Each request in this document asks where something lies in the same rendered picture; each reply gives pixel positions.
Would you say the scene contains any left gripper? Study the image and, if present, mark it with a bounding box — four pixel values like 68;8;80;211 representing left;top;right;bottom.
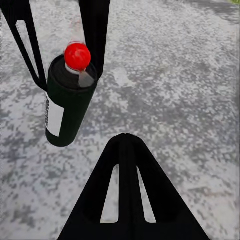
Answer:
0;0;110;92

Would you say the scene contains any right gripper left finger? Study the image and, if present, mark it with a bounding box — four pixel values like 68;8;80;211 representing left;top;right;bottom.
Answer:
58;133;133;240

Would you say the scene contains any insectifuge atomizer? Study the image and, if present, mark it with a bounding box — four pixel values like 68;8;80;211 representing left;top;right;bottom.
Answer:
45;42;98;147

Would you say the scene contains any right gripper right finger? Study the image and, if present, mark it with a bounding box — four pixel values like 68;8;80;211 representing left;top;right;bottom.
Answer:
126;133;210;240

